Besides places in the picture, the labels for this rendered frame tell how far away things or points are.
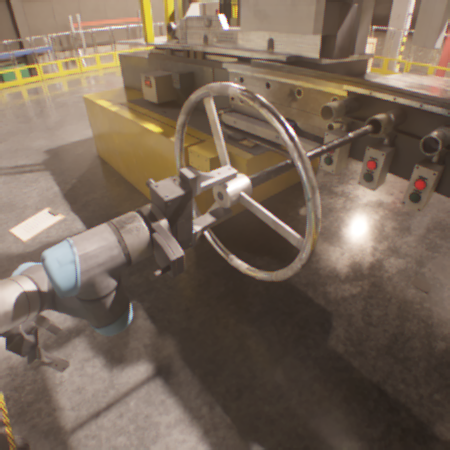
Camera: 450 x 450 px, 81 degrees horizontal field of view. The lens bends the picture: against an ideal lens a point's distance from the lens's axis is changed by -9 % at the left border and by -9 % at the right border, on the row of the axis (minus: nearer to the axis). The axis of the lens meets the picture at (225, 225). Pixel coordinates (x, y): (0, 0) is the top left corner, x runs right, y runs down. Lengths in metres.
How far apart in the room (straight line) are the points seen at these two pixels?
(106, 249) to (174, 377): 0.91
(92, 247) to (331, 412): 1.05
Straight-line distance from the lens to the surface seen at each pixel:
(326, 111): 1.11
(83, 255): 0.42
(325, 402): 1.26
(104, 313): 0.49
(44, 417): 1.38
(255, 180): 0.57
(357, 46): 1.72
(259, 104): 0.43
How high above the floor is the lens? 1.15
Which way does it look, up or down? 38 degrees down
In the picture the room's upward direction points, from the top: 1 degrees counter-clockwise
